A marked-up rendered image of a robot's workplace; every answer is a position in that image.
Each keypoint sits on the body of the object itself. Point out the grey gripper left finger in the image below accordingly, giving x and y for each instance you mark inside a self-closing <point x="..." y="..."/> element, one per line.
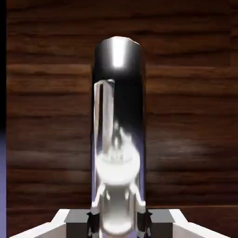
<point x="74" y="223"/>

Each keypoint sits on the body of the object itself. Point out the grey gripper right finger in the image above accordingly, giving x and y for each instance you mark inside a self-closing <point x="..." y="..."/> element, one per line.
<point x="163" y="223"/>

